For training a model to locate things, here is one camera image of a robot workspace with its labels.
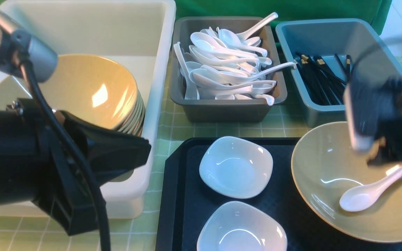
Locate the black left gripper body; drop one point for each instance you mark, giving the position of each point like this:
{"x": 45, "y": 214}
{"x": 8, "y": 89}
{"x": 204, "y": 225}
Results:
{"x": 35, "y": 167}

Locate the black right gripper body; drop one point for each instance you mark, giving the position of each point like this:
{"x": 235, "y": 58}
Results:
{"x": 374, "y": 114}

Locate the beige noodle bowl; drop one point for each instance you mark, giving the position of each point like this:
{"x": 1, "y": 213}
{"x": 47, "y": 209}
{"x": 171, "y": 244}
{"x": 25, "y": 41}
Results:
{"x": 324, "y": 167}

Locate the white ceramic soup spoon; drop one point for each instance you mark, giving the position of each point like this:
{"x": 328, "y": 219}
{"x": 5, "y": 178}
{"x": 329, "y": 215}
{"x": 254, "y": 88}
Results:
{"x": 362, "y": 197}

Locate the white square dish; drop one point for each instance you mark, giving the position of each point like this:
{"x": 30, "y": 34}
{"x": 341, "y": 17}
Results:
{"x": 236, "y": 168}
{"x": 237, "y": 226}

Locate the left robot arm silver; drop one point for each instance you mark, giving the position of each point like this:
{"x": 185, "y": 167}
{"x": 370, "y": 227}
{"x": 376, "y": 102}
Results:
{"x": 25, "y": 56}

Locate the bundle of black chopsticks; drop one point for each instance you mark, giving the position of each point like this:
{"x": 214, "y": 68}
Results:
{"x": 325, "y": 80}

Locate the blue plastic chopstick bin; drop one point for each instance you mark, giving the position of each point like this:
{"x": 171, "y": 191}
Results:
{"x": 371, "y": 57}

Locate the stack of beige bowls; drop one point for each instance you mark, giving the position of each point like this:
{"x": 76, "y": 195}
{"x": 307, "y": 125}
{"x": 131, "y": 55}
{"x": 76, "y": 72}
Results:
{"x": 101, "y": 90}

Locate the green backdrop cloth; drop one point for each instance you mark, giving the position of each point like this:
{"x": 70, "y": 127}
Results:
{"x": 374, "y": 12}

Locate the green checkered tablecloth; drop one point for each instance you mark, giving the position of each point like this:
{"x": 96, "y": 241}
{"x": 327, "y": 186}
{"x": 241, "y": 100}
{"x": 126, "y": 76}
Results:
{"x": 139, "y": 234}

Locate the grey plastic spoon bin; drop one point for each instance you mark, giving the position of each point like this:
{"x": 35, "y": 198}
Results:
{"x": 210, "y": 111}

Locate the black serving tray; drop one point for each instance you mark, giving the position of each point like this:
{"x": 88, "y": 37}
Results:
{"x": 187, "y": 203}

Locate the white large plastic tub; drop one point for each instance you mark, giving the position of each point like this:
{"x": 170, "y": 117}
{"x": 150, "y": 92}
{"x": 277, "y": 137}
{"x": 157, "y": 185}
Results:
{"x": 134, "y": 33}

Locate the pile of white spoons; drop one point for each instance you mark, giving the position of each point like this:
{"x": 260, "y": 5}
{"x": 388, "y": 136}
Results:
{"x": 225, "y": 65}

